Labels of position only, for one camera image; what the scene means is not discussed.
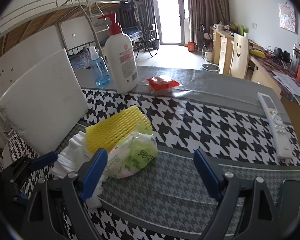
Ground white foam sheets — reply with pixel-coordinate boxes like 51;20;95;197
51;131;108;209

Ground yellow foam net sleeve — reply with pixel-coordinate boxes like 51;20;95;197
85;105;153;153

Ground green tissue packet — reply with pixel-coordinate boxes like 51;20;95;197
106;122;158;179

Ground houndstooth tablecloth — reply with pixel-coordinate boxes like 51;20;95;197
5;65;300;240

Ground white styrofoam box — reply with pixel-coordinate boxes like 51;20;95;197
0;49;89;155

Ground white remote control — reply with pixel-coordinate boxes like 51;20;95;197
257;92;293;159

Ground blue spray bottle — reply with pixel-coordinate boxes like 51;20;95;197
88;46;111;87

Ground red snack packet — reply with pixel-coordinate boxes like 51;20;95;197
143;75;181;95

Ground waste bin with blue liner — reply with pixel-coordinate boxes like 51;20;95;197
201;63;220;73

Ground wooden smiley face chair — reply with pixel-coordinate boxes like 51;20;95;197
230;34;249;79

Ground blue plaid quilt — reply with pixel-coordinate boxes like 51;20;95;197
69;48;91;70

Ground white papers on desk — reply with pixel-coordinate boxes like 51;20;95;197
272;70;300;106

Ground white lotion pump bottle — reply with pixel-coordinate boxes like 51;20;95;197
99;13;138;94

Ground long wooden desk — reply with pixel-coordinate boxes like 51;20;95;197
210;27;300;142

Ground orange container by door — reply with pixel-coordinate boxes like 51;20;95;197
187;42;196;52

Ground black folding chair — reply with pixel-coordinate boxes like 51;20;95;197
135;24;159;58

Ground near metal bunk bed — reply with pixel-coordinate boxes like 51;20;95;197
0;0;110;58

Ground metal bunk bed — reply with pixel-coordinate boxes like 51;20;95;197
0;0;110;58
82;0;146;55

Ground left brown curtain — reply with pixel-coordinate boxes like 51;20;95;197
119;0;156;30

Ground brown curtain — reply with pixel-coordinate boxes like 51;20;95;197
188;0;230;43
119;0;156;30

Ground far metal bunk bed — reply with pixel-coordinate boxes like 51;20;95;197
82;0;146;55

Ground right brown curtain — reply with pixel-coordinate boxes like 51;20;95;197
188;0;230;43

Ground glass balcony door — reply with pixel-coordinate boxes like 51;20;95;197
153;0;190;46

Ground pink cartoon wall poster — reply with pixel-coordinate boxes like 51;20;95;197
278;3;296;33

